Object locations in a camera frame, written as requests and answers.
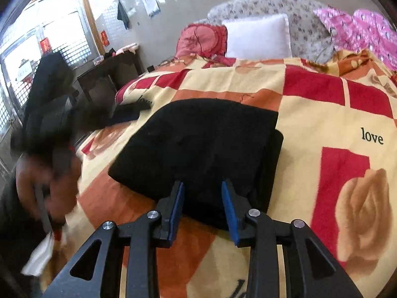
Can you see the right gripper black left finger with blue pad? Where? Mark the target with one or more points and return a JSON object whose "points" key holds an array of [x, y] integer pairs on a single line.
{"points": [[122, 256]]}

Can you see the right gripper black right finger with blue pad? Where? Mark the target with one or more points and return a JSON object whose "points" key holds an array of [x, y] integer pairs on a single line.
{"points": [[284, 257]]}

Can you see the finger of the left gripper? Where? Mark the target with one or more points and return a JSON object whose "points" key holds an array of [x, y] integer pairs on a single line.
{"points": [[103, 116]]}

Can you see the black pants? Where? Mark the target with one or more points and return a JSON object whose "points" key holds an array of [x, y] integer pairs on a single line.
{"points": [[201, 143]]}

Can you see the person's left hand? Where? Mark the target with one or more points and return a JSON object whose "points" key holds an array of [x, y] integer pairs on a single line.
{"points": [[31, 174]]}

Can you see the dark wooden desk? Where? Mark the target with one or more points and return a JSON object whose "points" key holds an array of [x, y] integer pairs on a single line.
{"points": [[100, 83]]}

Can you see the red ruffled cushion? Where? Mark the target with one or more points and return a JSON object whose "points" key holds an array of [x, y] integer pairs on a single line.
{"points": [[202, 39]]}

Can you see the orange red love blanket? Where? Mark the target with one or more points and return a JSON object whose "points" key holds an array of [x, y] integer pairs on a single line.
{"points": [[336, 170]]}

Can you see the white pillow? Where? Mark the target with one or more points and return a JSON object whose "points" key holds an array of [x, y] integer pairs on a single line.
{"points": [[259, 38]]}

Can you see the pink penguin quilt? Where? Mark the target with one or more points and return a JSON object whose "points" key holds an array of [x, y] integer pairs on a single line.
{"points": [[363, 29]]}

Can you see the red wall decoration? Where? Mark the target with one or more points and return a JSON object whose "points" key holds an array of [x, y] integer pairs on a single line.
{"points": [[104, 38]]}

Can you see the dark cloth hanging on wall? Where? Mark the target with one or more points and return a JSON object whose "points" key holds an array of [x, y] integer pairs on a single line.
{"points": [[122, 15]]}

